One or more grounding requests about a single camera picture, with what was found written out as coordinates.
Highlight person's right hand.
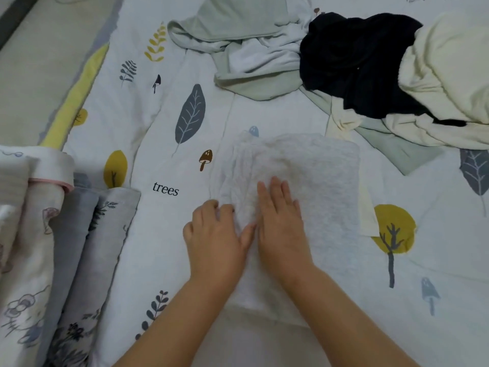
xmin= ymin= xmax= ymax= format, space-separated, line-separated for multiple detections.
xmin=256 ymin=176 xmax=316 ymax=283

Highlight person's left hand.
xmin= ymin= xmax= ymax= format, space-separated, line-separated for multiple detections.
xmin=182 ymin=199 xmax=257 ymax=295

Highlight grey Chip n Dale shirt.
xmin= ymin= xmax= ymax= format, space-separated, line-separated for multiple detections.
xmin=218 ymin=132 xmax=362 ymax=329

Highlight bed with leaf print bedding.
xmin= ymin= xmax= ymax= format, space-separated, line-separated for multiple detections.
xmin=0 ymin=0 xmax=489 ymax=367

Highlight light blue denim jeans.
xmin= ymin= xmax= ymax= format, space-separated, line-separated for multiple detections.
xmin=34 ymin=173 xmax=100 ymax=367

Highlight black garment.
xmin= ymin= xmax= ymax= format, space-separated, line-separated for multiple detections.
xmin=300 ymin=13 xmax=467 ymax=128

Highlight sage green zip jacket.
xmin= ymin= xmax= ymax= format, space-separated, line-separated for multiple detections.
xmin=168 ymin=0 xmax=446 ymax=176

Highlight person's right forearm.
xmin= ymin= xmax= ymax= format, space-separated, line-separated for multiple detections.
xmin=283 ymin=264 xmax=417 ymax=367

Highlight person's left forearm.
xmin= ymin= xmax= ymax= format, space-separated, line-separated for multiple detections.
xmin=115 ymin=279 xmax=238 ymax=367

